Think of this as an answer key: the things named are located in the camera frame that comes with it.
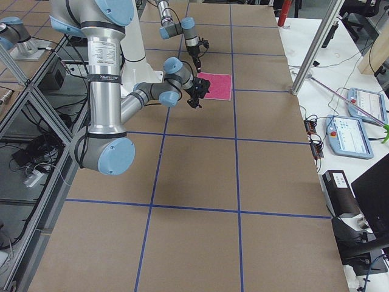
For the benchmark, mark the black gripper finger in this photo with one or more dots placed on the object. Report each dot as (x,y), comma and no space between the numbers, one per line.
(194,103)
(197,64)

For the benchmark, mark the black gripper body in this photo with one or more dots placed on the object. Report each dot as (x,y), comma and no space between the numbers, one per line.
(194,91)
(194,52)

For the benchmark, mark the pink and grey towel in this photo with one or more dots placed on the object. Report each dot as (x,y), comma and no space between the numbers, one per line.
(220,86)

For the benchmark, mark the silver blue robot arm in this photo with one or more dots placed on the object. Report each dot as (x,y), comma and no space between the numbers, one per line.
(186,27)
(120,80)

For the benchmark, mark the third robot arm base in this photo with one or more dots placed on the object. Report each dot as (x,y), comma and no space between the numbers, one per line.
(16,39)

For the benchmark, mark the red bottle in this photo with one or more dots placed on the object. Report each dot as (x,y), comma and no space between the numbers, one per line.
(284,12)

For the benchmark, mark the near blue teach pendant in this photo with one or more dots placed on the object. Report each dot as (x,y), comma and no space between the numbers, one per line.
(347,137)

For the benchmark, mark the blue teach pendant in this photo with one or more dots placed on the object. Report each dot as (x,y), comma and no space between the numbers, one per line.
(347,137)
(371,102)

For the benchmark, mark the far blue teach pendant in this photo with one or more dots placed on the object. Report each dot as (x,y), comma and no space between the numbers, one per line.
(371,102)

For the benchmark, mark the black box with label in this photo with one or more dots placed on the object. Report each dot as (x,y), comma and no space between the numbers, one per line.
(338,194)

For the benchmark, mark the silver grabber stick green tip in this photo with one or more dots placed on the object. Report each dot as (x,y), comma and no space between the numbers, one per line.
(354,104)

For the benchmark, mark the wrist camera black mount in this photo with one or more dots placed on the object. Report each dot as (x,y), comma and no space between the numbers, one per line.
(204,43)

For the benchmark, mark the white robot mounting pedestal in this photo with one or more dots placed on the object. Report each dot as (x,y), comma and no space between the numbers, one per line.
(136,68)

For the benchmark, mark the aluminium side frame rail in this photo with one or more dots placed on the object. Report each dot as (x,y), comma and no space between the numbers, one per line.
(46,107)

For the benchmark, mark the aluminium frame post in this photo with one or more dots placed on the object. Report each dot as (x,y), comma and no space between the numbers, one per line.
(319,37)

